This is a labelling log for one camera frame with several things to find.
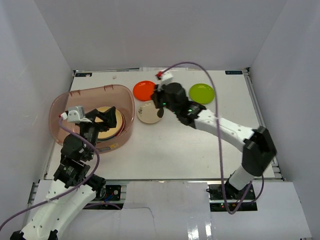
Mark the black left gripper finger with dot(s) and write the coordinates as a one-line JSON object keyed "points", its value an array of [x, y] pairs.
{"points": [[109, 113], [108, 123]]}

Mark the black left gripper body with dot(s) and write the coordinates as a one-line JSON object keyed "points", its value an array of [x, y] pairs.
{"points": [[99, 119]]}

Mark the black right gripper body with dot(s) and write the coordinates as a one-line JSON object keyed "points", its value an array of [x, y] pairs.
{"points": [[161, 100]]}

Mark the beige peach plate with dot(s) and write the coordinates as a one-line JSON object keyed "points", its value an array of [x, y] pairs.
{"points": [[112, 132]]}

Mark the orange plastic plate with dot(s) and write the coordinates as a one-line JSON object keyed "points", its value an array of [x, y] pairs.
{"points": [[143, 90]]}

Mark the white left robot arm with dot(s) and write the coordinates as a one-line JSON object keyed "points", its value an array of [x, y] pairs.
{"points": [[74, 184]]}

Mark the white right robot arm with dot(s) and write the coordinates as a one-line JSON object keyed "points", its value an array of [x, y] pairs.
{"points": [[256, 145]]}

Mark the pink translucent plastic bin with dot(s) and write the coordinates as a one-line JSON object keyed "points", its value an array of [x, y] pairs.
{"points": [[114, 95]]}

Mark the lime green plastic plate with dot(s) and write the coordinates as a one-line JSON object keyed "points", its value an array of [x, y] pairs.
{"points": [[202, 93]]}

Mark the left blue table label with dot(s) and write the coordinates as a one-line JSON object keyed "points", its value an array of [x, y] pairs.
{"points": [[82, 74]]}

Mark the blue table label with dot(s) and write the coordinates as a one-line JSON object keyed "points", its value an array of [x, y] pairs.
{"points": [[233, 72], [82, 74]]}

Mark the right blue table label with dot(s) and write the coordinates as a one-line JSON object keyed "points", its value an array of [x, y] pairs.
{"points": [[233, 72]]}

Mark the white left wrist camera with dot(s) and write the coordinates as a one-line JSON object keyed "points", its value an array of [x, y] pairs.
{"points": [[75, 114]]}

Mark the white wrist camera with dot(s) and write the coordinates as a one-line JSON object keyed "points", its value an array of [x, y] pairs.
{"points": [[164, 77], [75, 114]]}

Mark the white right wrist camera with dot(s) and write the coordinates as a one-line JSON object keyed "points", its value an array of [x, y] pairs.
{"points": [[164, 77]]}

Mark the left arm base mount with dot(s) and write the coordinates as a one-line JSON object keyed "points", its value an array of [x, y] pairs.
{"points": [[111, 197]]}

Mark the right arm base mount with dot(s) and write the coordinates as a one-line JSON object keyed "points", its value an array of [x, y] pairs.
{"points": [[216, 201]]}

